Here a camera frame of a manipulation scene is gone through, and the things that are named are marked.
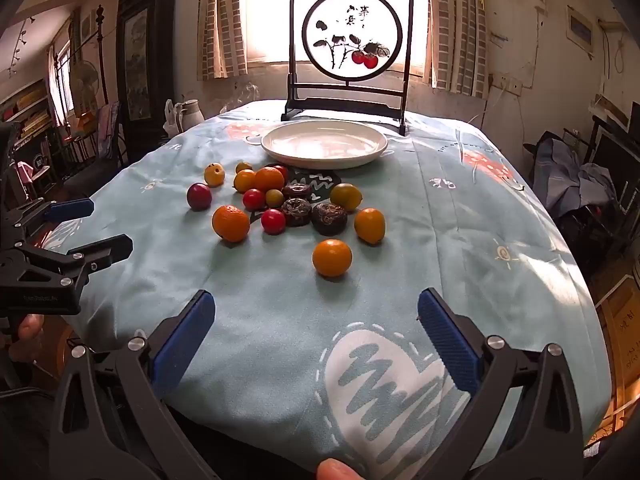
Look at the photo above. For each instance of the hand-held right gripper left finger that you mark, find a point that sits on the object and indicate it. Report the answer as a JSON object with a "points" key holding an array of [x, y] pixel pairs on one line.
{"points": [[184, 342]]}

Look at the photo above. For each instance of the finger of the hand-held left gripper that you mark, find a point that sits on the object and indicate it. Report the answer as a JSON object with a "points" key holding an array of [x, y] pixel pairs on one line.
{"points": [[102, 252], [70, 209]]}

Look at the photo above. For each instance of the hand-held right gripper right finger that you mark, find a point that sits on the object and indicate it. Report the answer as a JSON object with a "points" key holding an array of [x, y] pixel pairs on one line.
{"points": [[447, 340]]}

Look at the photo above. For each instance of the dark red plum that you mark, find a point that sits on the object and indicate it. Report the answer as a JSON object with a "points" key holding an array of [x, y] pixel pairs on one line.
{"points": [[199, 196]]}

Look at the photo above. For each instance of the orange mandarin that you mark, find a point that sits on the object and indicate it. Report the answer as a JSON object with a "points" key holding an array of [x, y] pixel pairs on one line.
{"points": [[230, 223], [269, 179]]}

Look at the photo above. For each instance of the yellow spotted pear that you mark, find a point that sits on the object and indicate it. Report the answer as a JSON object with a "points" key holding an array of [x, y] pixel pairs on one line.
{"points": [[214, 175]]}

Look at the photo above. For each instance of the smooth orange kumquat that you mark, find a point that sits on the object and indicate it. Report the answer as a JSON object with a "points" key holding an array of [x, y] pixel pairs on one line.
{"points": [[332, 258], [244, 181], [370, 226]]}

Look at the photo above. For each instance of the red cherry tomato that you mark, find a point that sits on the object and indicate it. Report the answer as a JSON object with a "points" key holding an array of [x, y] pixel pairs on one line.
{"points": [[284, 172], [253, 200], [273, 221]]}

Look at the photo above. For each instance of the small yellow-brown fruit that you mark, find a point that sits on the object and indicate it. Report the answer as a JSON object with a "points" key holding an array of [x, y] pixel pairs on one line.
{"points": [[243, 167]]}

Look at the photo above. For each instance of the small yellow-green fruit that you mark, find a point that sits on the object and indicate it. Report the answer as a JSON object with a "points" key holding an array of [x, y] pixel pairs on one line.
{"points": [[274, 198]]}

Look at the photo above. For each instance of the yellow-green lime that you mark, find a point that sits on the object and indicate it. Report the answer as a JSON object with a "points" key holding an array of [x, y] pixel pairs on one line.
{"points": [[346, 197]]}

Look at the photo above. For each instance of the white round plate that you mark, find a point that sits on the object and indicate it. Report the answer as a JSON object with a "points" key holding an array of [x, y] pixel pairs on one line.
{"points": [[325, 146]]}

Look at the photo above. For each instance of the person's left hand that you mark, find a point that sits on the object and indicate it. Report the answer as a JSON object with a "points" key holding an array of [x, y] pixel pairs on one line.
{"points": [[29, 331]]}

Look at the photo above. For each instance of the person's right hand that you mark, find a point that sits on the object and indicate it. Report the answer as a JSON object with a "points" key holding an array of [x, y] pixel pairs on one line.
{"points": [[341, 471]]}

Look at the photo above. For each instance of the light blue printed tablecloth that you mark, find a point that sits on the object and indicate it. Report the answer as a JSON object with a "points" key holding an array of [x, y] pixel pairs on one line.
{"points": [[280, 310]]}

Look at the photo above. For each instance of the bookshelf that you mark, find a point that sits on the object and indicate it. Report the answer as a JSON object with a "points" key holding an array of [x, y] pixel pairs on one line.
{"points": [[25, 110]]}

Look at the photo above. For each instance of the standing fan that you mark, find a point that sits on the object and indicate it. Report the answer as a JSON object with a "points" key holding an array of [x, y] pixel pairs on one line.
{"points": [[85, 80]]}

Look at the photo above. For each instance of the white plastic bag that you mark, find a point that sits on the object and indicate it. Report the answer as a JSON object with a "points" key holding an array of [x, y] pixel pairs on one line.
{"points": [[171, 119]]}

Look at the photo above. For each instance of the white jug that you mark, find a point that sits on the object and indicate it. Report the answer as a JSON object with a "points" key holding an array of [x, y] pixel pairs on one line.
{"points": [[191, 114]]}

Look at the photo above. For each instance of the cardboard box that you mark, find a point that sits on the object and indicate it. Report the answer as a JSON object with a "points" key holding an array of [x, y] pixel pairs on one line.
{"points": [[622, 320]]}

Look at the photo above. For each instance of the dark wooden cabinet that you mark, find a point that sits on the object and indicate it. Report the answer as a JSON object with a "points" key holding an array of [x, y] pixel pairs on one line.
{"points": [[165, 60]]}

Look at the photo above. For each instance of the pile of grey-blue clothes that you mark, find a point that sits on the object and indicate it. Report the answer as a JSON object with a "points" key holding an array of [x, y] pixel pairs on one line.
{"points": [[570, 170]]}

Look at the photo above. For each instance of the checked beige curtain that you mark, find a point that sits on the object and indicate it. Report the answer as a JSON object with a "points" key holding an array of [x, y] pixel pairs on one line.
{"points": [[457, 25], [220, 20]]}

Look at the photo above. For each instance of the black framed painted table screen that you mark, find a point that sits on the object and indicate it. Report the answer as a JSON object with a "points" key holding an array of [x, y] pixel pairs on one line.
{"points": [[340, 108]]}

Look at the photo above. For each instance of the bright window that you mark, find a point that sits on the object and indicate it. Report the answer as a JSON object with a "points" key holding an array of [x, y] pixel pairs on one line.
{"points": [[270, 10]]}

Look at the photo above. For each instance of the white wall socket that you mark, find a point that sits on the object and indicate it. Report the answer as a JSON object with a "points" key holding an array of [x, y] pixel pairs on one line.
{"points": [[506, 82]]}

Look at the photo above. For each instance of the framed wall panel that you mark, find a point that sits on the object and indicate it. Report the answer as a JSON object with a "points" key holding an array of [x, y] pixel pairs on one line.
{"points": [[580, 27]]}

